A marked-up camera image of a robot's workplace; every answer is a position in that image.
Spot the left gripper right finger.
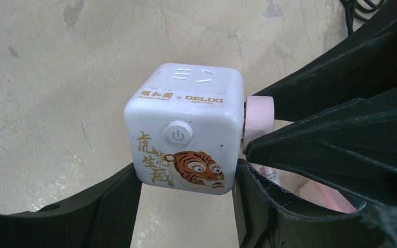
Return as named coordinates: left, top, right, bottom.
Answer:
left=233, top=159, right=397, bottom=247

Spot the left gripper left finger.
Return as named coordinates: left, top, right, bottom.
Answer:
left=0, top=164, right=142, bottom=247

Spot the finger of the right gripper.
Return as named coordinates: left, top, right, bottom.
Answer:
left=246, top=87, right=397, bottom=206
left=258, top=1, right=397, bottom=121

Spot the pink round power strip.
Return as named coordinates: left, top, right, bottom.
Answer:
left=299, top=180, right=357, bottom=213

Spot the white cube power socket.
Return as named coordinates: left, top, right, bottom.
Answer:
left=124, top=63, right=245, bottom=195

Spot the black cable bundle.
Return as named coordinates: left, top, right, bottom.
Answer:
left=339, top=0, right=389, bottom=35

